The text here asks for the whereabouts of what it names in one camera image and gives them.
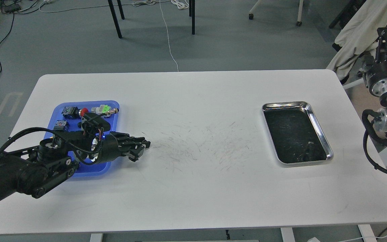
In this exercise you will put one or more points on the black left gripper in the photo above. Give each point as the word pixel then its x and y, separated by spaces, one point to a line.
pixel 117 144

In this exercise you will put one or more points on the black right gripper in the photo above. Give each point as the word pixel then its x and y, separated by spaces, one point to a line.
pixel 376 75

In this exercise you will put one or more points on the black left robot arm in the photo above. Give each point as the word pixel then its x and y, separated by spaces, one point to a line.
pixel 35 171

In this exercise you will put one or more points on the beige cloth on chair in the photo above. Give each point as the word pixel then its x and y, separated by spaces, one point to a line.
pixel 358 36

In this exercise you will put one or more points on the blue plastic tray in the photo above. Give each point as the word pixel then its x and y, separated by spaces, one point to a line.
pixel 83 170

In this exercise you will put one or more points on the white chair base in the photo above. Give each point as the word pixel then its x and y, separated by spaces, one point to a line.
pixel 277 11

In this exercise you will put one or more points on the silver metal tray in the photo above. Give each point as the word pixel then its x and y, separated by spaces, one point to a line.
pixel 296 134

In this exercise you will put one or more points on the black table leg pair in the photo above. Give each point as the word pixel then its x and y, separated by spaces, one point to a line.
pixel 192 15

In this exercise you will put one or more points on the green grey industrial switch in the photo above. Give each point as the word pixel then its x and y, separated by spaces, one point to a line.
pixel 102 109

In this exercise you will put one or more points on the red push button switch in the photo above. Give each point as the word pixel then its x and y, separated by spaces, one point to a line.
pixel 73 112

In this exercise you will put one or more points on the yellow push button switch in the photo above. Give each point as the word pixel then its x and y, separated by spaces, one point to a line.
pixel 61 125

